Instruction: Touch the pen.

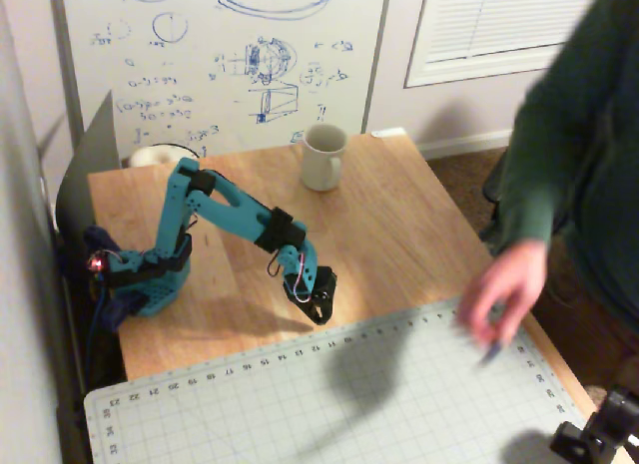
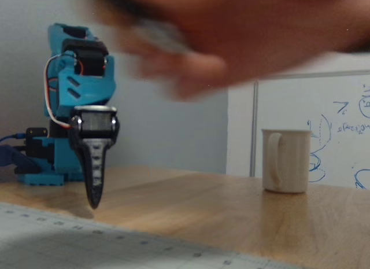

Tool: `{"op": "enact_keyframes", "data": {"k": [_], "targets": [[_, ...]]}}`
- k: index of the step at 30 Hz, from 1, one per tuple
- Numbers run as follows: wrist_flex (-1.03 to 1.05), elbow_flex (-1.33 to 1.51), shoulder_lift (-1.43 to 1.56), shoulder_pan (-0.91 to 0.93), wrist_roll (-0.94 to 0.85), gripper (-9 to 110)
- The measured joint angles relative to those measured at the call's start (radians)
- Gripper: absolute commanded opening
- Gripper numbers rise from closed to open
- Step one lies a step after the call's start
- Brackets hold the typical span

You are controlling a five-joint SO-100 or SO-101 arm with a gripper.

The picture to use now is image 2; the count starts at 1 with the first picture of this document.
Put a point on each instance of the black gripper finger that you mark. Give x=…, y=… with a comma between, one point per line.
x=94, y=170

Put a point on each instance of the teal gripper body with servo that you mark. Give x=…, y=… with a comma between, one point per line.
x=95, y=125

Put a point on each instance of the black and silver pen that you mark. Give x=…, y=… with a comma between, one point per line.
x=157, y=34

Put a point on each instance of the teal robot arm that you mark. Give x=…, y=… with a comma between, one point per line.
x=86, y=86

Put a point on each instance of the bare human hand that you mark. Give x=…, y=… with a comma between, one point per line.
x=260, y=29

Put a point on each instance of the black controller board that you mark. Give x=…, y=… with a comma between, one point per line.
x=36, y=137

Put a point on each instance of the dark blue table clamp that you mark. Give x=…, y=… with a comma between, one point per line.
x=17, y=160

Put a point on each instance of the grey gridded cutting mat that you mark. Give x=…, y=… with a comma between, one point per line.
x=72, y=246

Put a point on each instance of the cream ceramic mug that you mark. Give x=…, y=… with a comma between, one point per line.
x=292, y=162

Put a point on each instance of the whiteboard with blue writing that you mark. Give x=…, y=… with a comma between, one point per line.
x=341, y=112

